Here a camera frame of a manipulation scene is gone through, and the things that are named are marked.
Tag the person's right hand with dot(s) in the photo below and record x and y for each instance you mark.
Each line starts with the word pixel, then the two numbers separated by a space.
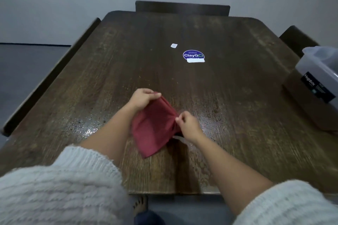
pixel 189 126

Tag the person's left hand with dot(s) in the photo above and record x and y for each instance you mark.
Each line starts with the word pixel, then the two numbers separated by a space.
pixel 141 98

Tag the dark red cloth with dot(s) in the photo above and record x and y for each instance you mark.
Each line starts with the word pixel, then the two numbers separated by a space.
pixel 153 127

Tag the clear plastic storage bin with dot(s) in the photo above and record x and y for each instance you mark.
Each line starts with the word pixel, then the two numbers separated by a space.
pixel 322 74

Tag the person's right forearm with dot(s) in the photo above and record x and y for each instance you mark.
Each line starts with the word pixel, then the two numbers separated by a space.
pixel 253 180

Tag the person's left forearm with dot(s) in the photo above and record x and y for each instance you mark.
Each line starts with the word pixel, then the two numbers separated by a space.
pixel 74 174

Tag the person's dark trousers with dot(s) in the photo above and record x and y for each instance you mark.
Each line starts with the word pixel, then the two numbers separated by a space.
pixel 148 218

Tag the dark wooden table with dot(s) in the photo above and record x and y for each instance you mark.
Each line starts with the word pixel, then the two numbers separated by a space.
pixel 158 74

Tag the small white paper label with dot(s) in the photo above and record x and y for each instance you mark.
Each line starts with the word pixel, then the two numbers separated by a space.
pixel 174 45

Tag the round blue sticker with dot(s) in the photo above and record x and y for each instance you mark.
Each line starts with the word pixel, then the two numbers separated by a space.
pixel 193 55

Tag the dark wooden chair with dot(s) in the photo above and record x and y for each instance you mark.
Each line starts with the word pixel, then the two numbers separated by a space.
pixel 182 8
pixel 298 37

